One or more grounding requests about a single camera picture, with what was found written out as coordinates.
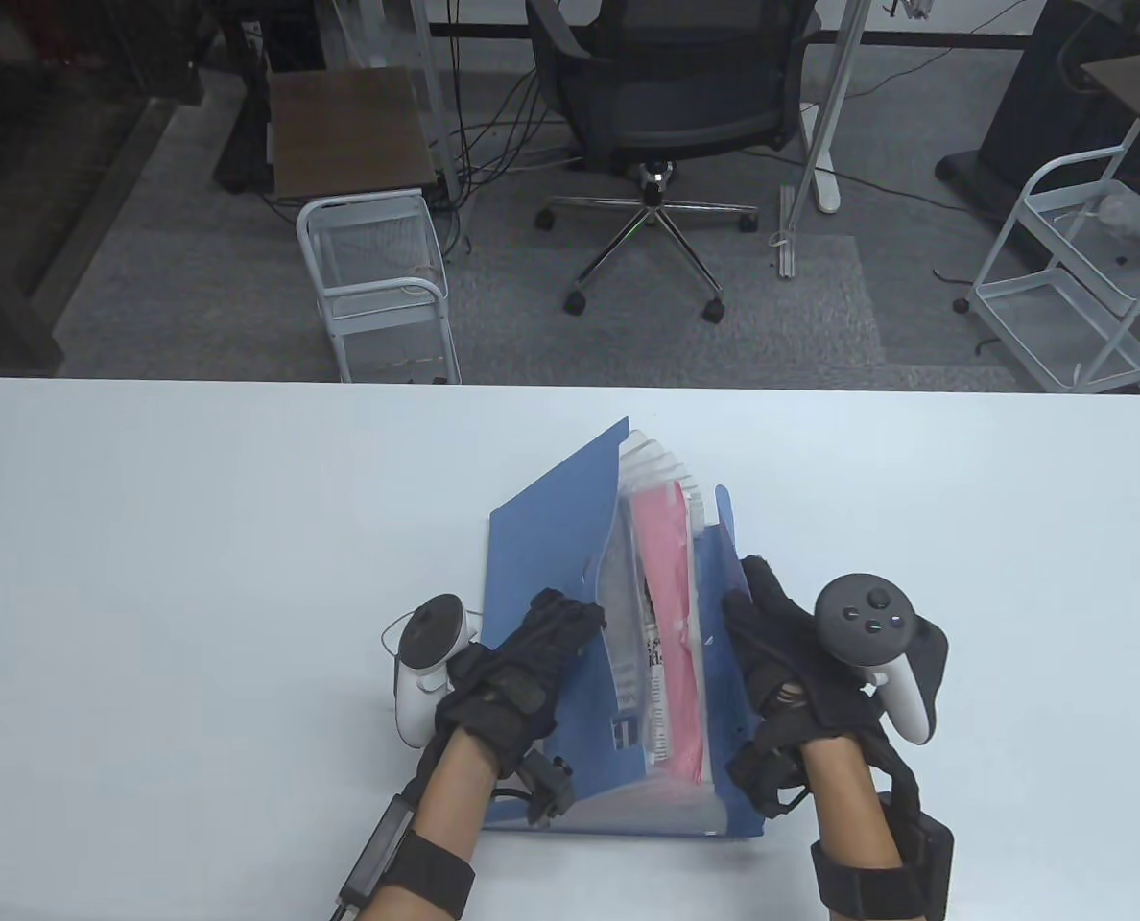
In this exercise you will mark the person's right hand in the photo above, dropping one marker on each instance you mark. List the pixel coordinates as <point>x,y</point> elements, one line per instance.
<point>791,662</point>

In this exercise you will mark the person's left hand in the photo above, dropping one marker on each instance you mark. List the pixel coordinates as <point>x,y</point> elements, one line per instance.
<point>522,672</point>

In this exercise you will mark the newspaper with blue banner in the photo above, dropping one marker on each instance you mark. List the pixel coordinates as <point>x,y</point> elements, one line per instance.
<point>652,672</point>

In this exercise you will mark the pink paper material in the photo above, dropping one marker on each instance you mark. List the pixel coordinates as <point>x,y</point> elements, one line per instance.
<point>671,576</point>

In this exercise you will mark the person's left forearm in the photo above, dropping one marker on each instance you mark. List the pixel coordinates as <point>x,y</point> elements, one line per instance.
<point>455,806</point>

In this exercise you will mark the person's right forearm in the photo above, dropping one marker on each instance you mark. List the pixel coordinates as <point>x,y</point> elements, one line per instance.
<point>853,815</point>

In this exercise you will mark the white black handheld controller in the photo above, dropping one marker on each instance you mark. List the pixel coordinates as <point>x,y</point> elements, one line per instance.
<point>867,614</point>
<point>431,633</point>

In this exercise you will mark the black wrist battery pack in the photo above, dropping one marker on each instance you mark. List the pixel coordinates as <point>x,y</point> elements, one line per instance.
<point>378,849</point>
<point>925,854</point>

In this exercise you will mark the aluminium bar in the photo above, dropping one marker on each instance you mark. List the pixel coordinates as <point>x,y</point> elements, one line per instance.
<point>787,230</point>

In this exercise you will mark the clear plastic bag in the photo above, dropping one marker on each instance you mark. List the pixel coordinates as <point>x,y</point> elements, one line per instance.
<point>1131,211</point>

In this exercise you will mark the white desk leg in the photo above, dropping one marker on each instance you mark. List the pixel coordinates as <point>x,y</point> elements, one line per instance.
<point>834,96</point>

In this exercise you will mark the brown wooden side table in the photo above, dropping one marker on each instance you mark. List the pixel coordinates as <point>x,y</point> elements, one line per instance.
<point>349,125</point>

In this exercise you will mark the black mesh office chair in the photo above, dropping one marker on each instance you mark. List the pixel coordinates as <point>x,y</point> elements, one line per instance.
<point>671,86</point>

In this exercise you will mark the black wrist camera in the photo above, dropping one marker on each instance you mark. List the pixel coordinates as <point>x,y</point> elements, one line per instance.
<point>546,787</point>

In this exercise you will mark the black pedestal desk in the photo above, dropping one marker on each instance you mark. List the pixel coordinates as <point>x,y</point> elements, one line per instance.
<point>1031,96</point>

